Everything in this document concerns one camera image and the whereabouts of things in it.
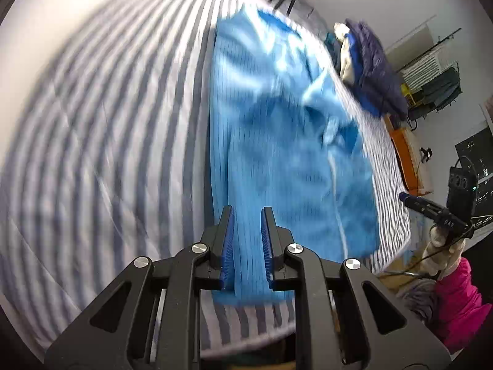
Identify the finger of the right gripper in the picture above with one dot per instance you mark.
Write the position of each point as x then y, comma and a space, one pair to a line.
418, 204

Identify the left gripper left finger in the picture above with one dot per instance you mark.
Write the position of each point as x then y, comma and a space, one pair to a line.
149, 317

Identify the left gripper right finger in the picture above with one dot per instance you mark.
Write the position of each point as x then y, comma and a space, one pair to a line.
345, 317

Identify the light blue jacket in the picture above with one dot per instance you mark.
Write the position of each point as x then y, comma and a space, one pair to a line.
280, 137

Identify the black clothes rack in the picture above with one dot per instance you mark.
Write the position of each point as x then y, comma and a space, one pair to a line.
415, 99

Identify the right gloved hand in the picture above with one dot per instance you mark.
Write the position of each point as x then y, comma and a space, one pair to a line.
440, 259

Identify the orange stool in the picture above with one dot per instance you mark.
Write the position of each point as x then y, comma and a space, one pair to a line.
407, 152

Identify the pink right sleeve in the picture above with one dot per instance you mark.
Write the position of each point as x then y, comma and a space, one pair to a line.
460, 310

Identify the dark hanging garment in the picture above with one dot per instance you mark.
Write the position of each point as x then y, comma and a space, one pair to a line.
441, 91

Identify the striped hanging towel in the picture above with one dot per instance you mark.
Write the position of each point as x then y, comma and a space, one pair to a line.
425, 69

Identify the dark navy puffer jacket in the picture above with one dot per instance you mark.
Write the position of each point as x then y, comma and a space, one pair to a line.
376, 85

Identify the striped bed quilt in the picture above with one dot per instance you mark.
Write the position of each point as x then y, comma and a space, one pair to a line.
108, 161

